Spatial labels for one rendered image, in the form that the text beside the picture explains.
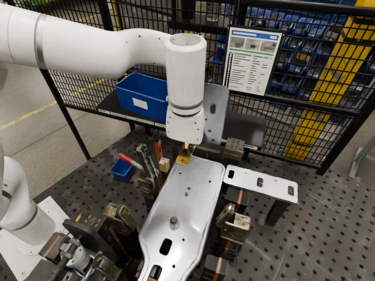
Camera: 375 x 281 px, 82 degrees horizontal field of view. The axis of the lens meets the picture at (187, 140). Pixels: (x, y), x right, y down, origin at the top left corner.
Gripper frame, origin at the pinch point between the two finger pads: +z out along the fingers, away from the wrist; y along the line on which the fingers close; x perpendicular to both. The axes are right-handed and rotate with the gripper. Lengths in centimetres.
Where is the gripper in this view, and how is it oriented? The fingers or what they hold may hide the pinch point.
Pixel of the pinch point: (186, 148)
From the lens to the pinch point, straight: 64.9
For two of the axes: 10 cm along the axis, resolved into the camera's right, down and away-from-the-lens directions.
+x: 3.3, -6.8, 6.5
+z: 0.0, 6.9, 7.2
